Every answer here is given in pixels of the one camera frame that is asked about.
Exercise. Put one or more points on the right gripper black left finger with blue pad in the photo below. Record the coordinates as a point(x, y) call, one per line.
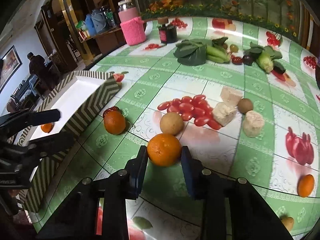
point(136, 169)

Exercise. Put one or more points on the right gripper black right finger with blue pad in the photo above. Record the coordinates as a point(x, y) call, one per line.
point(200, 182)

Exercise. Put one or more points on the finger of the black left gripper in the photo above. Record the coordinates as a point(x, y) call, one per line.
point(13, 123)
point(49, 145)

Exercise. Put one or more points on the dark orange mandarin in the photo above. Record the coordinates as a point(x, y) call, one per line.
point(47, 128)

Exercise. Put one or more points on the orange mandarin table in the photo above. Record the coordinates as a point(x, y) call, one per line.
point(114, 122)

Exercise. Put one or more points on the chevron patterned white tray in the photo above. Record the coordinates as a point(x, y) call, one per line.
point(79, 97)

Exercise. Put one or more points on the brown round fruit behind mandarin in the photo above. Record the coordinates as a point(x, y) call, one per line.
point(171, 123)

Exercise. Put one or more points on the person in dark clothes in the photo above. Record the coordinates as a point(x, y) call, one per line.
point(38, 68)

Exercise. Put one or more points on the red date near tray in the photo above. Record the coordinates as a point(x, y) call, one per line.
point(114, 108)

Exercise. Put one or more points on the beige tofu block left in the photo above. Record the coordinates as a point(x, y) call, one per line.
point(224, 113)

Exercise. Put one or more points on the brown kiwi near tofu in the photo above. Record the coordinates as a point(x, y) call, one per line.
point(245, 105)

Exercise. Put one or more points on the beige tofu block back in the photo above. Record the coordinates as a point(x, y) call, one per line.
point(231, 96)

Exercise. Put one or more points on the brown round fruit right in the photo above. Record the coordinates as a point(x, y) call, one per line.
point(288, 222)

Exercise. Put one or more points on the dark wooden sideboard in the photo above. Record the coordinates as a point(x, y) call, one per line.
point(109, 40)

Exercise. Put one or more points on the blue kettle on sideboard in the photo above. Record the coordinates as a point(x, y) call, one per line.
point(96, 22)

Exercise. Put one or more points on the dark red jujube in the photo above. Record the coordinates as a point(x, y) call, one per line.
point(237, 60)

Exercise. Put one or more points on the green bok choy left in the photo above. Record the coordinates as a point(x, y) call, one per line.
point(196, 52)

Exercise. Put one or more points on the green bok choy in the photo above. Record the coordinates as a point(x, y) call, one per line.
point(266, 58)
point(196, 52)

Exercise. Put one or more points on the dark plum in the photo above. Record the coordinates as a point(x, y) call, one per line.
point(247, 60)

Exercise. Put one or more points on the green grape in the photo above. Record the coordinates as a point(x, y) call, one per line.
point(233, 48)

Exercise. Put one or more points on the pink knitted sleeve bottle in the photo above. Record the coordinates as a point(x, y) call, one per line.
point(131, 23)

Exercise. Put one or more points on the dark jar red label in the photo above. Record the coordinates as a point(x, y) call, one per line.
point(167, 31)

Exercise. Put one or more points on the green bok choy right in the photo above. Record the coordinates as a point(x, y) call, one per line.
point(266, 58)

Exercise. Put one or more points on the flower garden wall mural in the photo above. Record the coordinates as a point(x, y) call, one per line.
point(286, 17)

